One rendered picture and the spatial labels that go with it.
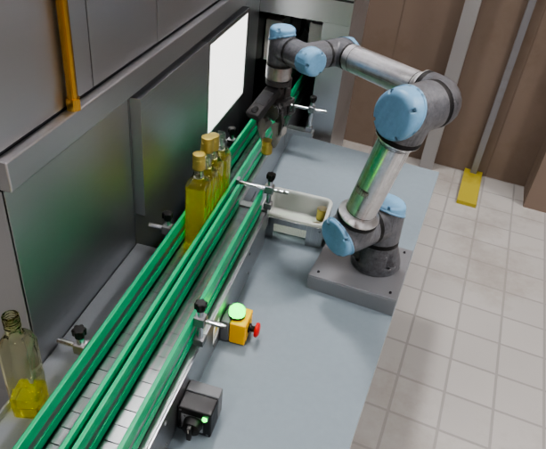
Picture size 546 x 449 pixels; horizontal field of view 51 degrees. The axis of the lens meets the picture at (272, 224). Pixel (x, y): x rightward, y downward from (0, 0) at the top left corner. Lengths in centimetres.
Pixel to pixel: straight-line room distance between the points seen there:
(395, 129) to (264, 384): 69
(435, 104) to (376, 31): 267
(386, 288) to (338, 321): 18
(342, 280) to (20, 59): 106
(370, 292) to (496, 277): 169
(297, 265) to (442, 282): 144
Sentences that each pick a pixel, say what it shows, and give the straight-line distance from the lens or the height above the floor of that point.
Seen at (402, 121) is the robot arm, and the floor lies 138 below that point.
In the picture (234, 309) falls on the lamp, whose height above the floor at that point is 85.
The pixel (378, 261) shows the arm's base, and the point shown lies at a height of 86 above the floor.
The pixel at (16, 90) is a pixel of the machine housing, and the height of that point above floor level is 149.
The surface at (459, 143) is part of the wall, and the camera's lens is 415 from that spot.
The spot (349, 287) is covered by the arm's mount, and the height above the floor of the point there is 80.
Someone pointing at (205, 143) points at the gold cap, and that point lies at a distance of 155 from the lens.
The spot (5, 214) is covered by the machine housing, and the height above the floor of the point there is 128.
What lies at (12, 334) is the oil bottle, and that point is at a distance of 114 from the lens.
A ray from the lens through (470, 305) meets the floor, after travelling 306.
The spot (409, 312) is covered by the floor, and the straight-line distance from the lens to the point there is 289.
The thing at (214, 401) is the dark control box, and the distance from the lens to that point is 134.
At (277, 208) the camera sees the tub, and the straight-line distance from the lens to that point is 203.
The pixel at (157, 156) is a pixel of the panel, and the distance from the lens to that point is 159.
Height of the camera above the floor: 190
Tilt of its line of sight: 36 degrees down
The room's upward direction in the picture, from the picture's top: 7 degrees clockwise
